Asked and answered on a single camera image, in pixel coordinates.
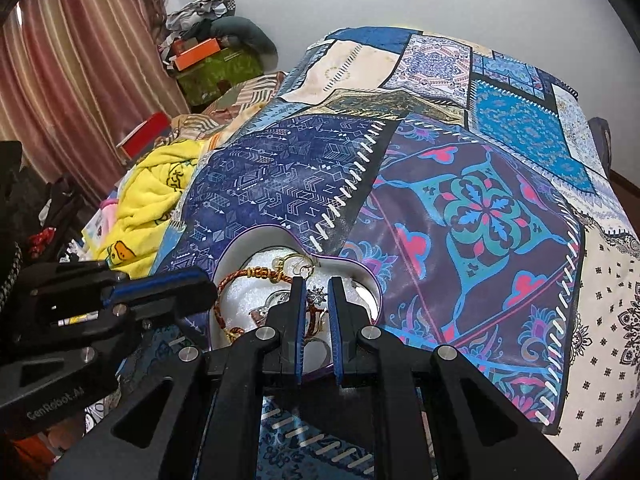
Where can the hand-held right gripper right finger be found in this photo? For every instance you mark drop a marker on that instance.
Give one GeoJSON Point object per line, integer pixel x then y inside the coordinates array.
{"type": "Point", "coordinates": [335, 330]}

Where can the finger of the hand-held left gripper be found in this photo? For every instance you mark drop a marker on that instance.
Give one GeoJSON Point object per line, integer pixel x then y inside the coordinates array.
{"type": "Point", "coordinates": [65, 370]}
{"type": "Point", "coordinates": [160, 285]}

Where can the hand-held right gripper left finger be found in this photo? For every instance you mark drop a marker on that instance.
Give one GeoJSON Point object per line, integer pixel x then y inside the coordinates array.
{"type": "Point", "coordinates": [300, 330]}

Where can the silver snowflake pendant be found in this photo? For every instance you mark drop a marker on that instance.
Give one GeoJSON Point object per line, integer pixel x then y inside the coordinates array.
{"type": "Point", "coordinates": [317, 294]}

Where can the gold hoop earring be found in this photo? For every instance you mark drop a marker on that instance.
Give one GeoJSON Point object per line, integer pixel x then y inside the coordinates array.
{"type": "Point", "coordinates": [295, 264]}

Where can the purple heart-shaped jewelry box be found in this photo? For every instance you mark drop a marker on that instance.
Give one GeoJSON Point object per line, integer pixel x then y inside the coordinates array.
{"type": "Point", "coordinates": [250, 247]}

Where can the white printed cloth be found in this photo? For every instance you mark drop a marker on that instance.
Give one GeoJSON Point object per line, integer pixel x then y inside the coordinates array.
{"type": "Point", "coordinates": [100, 415]}

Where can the yellow cartoon blanket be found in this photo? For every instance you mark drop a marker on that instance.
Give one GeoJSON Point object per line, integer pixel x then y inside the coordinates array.
{"type": "Point", "coordinates": [145, 205]}

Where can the black bag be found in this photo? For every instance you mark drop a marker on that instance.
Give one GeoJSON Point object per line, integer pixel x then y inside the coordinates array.
{"type": "Point", "coordinates": [45, 200]}

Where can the red box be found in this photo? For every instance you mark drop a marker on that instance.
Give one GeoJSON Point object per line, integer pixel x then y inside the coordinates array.
{"type": "Point", "coordinates": [145, 135]}

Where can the blue patchwork printed blanket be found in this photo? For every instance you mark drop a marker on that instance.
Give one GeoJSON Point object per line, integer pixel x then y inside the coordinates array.
{"type": "Point", "coordinates": [475, 210]}

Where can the beige patterned blanket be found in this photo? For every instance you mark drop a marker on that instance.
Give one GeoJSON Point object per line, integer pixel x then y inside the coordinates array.
{"type": "Point", "coordinates": [235, 102]}

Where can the striped brown curtain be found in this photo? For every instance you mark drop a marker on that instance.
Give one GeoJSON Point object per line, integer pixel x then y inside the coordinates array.
{"type": "Point", "coordinates": [75, 70]}

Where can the orange box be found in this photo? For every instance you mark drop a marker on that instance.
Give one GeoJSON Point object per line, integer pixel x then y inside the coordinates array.
{"type": "Point", "coordinates": [197, 54]}

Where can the grey cushion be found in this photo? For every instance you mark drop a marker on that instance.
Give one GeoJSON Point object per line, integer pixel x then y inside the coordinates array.
{"type": "Point", "coordinates": [250, 35]}

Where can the crumpled printed bag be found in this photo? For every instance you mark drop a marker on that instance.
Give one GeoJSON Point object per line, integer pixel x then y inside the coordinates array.
{"type": "Point", "coordinates": [200, 10]}

